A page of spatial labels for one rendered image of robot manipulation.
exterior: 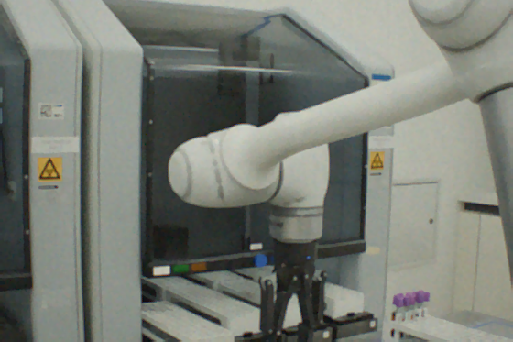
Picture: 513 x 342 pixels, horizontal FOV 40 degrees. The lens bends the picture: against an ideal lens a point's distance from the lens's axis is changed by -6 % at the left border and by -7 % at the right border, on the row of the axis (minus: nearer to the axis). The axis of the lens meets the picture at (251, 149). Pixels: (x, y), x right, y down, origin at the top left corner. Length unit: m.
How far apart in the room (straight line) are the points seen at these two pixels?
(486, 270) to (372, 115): 2.89
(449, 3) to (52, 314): 1.05
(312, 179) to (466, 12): 0.59
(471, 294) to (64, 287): 2.79
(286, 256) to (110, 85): 0.51
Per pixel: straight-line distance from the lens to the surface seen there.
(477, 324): 1.78
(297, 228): 1.21
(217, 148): 1.09
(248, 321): 1.65
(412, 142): 3.61
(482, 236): 3.85
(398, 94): 1.01
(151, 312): 1.64
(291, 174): 1.17
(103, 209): 1.48
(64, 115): 1.44
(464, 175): 3.95
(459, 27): 0.69
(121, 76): 1.49
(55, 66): 1.44
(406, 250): 3.66
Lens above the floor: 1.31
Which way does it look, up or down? 3 degrees down
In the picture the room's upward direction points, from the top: 1 degrees clockwise
